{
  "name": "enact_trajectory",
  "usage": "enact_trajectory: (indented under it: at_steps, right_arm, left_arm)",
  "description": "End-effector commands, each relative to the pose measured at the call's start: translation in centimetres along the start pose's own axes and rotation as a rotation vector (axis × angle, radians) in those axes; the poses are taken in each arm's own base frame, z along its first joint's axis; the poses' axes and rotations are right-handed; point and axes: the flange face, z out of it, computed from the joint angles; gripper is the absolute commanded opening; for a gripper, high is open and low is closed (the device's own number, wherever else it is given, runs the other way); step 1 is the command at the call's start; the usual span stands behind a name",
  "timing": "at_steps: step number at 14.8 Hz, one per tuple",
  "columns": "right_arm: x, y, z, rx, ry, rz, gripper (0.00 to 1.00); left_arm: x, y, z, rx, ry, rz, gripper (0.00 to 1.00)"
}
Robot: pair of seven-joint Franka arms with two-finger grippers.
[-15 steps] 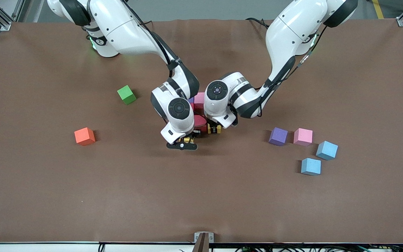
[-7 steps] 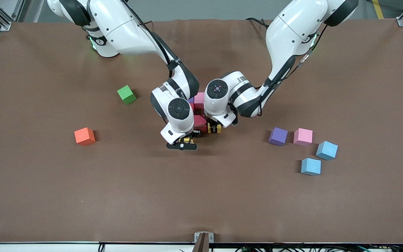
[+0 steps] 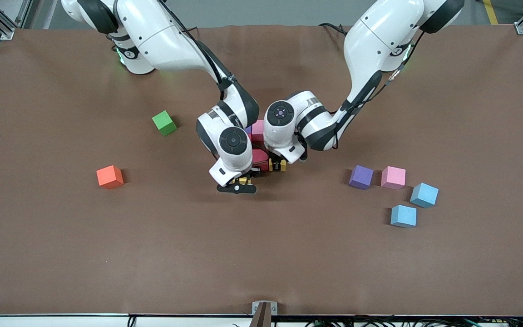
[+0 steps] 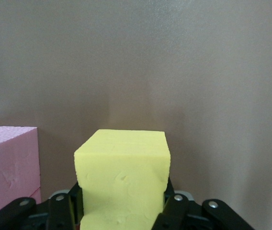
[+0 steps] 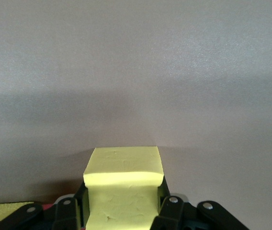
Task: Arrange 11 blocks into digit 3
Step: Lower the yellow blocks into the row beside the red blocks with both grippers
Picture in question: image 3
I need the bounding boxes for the red foam block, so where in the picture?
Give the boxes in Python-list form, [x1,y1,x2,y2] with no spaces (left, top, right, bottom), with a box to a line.
[250,148,271,172]

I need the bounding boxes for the blue foam block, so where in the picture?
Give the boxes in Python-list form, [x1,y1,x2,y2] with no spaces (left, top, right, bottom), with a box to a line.
[390,204,417,228]
[410,182,439,208]

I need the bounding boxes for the table cover mat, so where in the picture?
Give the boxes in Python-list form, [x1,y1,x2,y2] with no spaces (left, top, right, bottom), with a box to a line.
[0,24,523,317]

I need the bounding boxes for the green foam block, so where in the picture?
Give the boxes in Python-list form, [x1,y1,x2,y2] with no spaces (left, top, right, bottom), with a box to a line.
[152,110,178,137]

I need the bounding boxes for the orange foam block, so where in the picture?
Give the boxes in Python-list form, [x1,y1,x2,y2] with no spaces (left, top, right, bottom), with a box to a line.
[96,165,125,190]

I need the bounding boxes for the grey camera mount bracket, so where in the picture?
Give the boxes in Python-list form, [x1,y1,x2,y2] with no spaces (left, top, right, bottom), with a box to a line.
[252,301,278,327]

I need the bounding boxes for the black arm base cable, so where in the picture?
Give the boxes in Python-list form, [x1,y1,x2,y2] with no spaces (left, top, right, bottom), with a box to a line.
[318,22,350,35]

